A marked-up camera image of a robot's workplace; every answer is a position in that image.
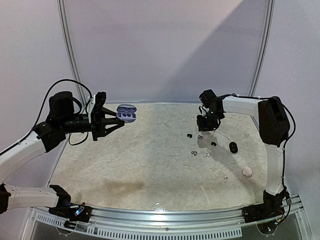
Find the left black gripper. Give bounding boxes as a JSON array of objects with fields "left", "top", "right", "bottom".
[{"left": 60, "top": 106, "right": 124, "bottom": 141}]

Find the blue earbud charging case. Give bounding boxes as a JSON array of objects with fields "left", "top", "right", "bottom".
[{"left": 116, "top": 104, "right": 137, "bottom": 123}]

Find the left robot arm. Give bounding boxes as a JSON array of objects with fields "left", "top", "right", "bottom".
[{"left": 0, "top": 91, "right": 125, "bottom": 217}]

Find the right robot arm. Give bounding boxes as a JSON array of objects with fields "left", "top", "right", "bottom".
[{"left": 196, "top": 89, "right": 292, "bottom": 222}]

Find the black earbud charging case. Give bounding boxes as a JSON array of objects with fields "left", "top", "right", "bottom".
[{"left": 229, "top": 141, "right": 238, "bottom": 154}]

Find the white round charging case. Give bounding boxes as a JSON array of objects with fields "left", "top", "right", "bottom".
[{"left": 241, "top": 166, "right": 253, "bottom": 178}]

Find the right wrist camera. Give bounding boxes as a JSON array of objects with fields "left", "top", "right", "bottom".
[{"left": 198, "top": 105, "right": 207, "bottom": 116}]

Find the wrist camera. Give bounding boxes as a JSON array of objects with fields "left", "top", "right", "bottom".
[
  {"left": 86, "top": 91, "right": 107, "bottom": 114},
  {"left": 198, "top": 105, "right": 207, "bottom": 116}
]

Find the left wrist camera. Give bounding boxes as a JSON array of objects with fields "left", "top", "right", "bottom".
[{"left": 86, "top": 91, "right": 107, "bottom": 114}]

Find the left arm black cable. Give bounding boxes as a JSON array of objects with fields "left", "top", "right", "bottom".
[{"left": 0, "top": 79, "right": 92, "bottom": 156}]

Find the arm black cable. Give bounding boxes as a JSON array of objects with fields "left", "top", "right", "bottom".
[
  {"left": 0, "top": 79, "right": 92, "bottom": 156},
  {"left": 279, "top": 102, "right": 297, "bottom": 181}
]

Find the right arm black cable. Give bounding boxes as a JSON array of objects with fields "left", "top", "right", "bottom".
[{"left": 279, "top": 102, "right": 297, "bottom": 181}]

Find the aluminium front rail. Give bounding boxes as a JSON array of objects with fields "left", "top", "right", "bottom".
[{"left": 29, "top": 193, "right": 303, "bottom": 230}]

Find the right aluminium frame post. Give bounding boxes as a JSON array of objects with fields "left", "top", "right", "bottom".
[{"left": 248, "top": 0, "right": 275, "bottom": 97}]

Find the aluminium frame post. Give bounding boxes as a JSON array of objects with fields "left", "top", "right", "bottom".
[
  {"left": 56, "top": 0, "right": 88, "bottom": 108},
  {"left": 248, "top": 0, "right": 275, "bottom": 97}
]

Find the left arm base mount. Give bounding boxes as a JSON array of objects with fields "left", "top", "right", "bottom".
[{"left": 48, "top": 200, "right": 93, "bottom": 223}]

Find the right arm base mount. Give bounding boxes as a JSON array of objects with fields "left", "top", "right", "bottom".
[{"left": 241, "top": 203, "right": 291, "bottom": 225}]

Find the slotted white cable duct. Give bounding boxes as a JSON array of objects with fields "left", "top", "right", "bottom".
[{"left": 31, "top": 213, "right": 243, "bottom": 240}]

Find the left aluminium frame post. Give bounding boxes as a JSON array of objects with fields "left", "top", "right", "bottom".
[{"left": 56, "top": 0, "right": 88, "bottom": 108}]

